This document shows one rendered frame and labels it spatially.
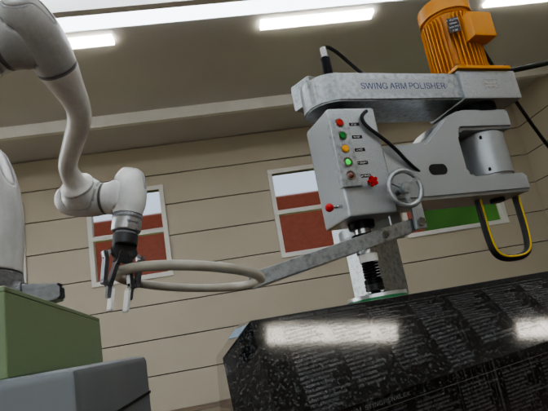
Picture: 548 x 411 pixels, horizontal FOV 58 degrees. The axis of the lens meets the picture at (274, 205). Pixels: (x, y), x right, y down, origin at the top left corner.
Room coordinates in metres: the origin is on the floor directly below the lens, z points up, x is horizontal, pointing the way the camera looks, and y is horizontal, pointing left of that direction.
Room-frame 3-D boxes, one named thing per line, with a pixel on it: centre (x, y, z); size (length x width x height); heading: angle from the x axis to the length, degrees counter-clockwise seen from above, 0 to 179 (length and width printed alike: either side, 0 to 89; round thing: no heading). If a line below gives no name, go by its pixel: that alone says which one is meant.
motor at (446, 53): (2.05, -0.94, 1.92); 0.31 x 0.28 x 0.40; 20
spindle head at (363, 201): (1.87, -0.39, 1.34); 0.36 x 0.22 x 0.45; 110
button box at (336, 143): (1.71, -0.28, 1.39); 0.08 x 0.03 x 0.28; 110
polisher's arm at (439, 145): (1.96, -0.68, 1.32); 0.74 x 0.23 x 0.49; 110
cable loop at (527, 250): (2.07, -0.93, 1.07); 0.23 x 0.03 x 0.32; 110
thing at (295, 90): (2.48, -0.30, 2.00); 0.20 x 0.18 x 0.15; 11
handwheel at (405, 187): (1.77, -0.46, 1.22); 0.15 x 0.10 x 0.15; 110
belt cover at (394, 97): (1.96, -0.64, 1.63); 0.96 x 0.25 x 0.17; 110
